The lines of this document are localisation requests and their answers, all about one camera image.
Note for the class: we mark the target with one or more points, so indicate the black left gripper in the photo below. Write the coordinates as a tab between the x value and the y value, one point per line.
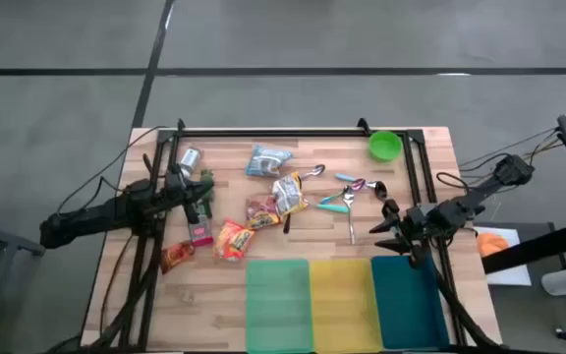
167	193

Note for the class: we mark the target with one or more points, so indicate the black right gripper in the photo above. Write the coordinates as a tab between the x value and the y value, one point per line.
425	221

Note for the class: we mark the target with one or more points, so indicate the green lidded spice jar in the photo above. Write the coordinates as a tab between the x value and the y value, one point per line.
208	175

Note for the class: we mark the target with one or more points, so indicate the red lidded spice container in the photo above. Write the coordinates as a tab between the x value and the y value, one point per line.
201	234

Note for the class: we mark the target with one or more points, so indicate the white lidded spice jar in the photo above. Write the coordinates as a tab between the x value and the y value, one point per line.
190	158

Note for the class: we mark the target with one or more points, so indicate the orange noodle packet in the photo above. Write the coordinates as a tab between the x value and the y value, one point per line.
234	240

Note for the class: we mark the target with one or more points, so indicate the brown orange candy packet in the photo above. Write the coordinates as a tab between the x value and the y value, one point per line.
177	255

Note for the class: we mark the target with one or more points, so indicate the dark red snack packet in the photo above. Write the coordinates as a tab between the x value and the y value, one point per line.
261	217

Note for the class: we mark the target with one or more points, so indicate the blue and white snack packet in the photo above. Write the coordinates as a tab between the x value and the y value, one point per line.
267	161

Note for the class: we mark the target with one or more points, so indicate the yellow and white snack packet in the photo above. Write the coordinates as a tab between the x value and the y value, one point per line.
289	195

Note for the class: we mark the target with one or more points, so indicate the glossy black spoon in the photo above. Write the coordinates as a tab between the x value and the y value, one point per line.
287	226

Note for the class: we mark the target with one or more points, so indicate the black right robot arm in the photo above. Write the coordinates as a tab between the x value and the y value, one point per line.
479	192

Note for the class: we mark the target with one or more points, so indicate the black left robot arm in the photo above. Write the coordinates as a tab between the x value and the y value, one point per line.
91	216

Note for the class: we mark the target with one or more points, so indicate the plain silver fork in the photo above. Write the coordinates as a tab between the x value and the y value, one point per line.
351	221

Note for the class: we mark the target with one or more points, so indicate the teal plastic tray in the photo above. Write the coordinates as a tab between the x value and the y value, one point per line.
406	310

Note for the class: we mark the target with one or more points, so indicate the orange cloth lump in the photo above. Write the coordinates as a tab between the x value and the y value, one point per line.
492	244

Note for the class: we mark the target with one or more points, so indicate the green plastic bowl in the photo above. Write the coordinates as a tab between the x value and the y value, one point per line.
385	146

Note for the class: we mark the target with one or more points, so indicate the translucent yellow plastic tray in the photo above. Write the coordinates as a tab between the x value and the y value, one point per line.
344	305

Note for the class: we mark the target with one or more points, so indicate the white paper sheet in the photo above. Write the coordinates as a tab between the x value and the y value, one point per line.
509	275

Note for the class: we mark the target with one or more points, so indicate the black equipment stand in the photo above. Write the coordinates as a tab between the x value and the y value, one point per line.
533	248

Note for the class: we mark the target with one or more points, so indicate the translucent green plastic tray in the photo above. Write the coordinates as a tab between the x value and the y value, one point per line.
278	305

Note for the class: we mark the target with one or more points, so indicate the black aluminium table frame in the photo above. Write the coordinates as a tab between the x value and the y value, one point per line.
288	133

